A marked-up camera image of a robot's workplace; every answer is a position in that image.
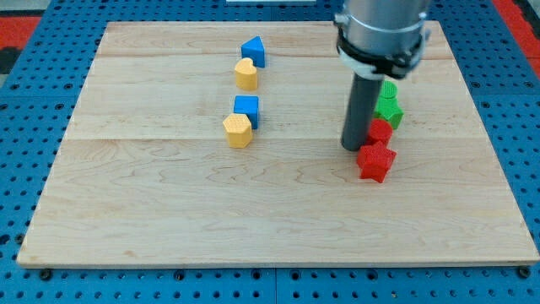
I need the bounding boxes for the red star block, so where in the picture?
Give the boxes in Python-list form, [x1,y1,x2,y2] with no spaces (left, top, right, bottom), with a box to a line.
[356,142,397,183]

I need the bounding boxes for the green cylinder block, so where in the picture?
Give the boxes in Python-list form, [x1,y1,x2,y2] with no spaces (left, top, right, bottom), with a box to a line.
[379,80,398,100]

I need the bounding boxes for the red cylinder block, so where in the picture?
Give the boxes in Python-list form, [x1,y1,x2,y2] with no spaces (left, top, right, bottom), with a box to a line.
[365,118,393,146]

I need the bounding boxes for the green star block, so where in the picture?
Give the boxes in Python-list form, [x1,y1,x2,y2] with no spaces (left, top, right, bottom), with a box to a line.
[373,98,404,130]

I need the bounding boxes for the yellow heart block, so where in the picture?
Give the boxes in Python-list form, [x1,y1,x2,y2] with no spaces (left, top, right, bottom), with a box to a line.
[235,57,258,91]

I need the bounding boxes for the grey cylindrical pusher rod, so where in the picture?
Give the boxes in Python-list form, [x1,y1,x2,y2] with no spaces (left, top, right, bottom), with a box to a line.
[341,74,384,151]

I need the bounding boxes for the blue triangle block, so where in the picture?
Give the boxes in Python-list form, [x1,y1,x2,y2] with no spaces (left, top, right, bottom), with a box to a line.
[240,36,266,68]

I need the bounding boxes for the yellow hexagon block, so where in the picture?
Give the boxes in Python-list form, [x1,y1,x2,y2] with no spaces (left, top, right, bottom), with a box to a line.
[223,113,253,149]

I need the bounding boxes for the blue cube block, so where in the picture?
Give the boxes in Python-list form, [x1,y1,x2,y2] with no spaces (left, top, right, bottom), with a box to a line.
[233,95,259,129]

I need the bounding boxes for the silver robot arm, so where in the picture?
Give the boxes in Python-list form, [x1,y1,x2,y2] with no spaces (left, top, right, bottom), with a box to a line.
[334,0,430,80]

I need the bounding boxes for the wooden board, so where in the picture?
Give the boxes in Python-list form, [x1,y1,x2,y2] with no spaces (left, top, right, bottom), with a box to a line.
[17,21,539,269]

